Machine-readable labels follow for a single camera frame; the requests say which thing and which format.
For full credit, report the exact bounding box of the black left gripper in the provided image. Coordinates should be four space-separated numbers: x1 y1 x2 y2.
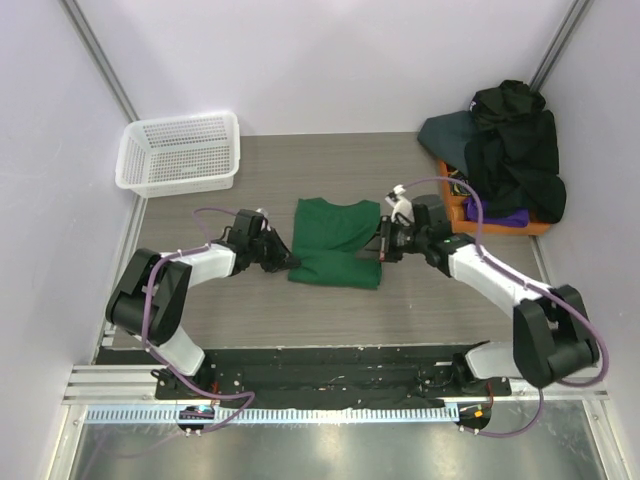
248 226 299 273

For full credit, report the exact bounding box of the green t shirt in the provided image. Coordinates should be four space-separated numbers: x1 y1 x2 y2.
288 198 382 290

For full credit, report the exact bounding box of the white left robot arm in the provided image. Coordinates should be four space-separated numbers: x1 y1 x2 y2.
105 209 301 399

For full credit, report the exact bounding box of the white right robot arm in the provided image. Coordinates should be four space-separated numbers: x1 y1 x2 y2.
358 193 602 395

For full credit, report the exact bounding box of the orange tray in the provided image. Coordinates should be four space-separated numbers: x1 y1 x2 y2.
440 181 551 236

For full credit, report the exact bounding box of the patterned cloth in tray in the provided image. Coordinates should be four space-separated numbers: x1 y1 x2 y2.
448 170 470 197

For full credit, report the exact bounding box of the purple t shirt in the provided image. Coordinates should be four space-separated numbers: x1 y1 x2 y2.
462 197 530 228

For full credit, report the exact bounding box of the dark teal t shirt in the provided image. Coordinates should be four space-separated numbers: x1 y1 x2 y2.
417 111 477 176

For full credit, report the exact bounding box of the black t shirt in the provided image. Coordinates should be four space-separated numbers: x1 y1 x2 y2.
465 80 567 224

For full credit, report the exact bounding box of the white plastic basket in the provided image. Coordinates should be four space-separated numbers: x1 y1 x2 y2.
115 111 241 199

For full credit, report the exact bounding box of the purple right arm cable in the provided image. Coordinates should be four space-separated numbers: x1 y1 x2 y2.
399 177 611 439

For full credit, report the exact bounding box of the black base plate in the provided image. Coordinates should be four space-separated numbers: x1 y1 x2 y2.
94 343 513 410

